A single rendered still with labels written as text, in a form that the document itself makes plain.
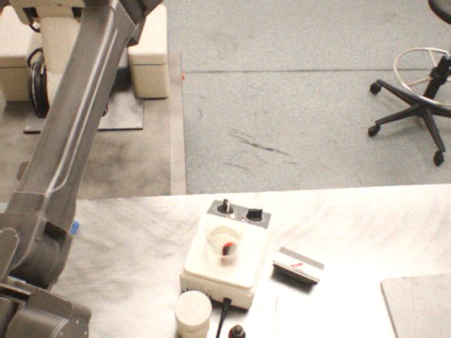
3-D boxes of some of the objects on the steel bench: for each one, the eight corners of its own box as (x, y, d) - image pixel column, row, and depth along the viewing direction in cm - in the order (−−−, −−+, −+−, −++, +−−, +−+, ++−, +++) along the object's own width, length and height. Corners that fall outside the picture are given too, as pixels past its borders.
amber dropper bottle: (229, 354, 78) (231, 339, 73) (224, 336, 80) (226, 321, 74) (246, 349, 79) (250, 334, 73) (242, 332, 80) (245, 316, 75)
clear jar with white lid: (171, 315, 82) (169, 296, 75) (204, 306, 83) (204, 285, 77) (180, 348, 78) (179, 331, 72) (215, 337, 80) (217, 319, 73)
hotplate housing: (211, 205, 97) (212, 181, 91) (273, 221, 95) (279, 198, 89) (175, 304, 83) (173, 284, 77) (247, 324, 81) (251, 306, 75)
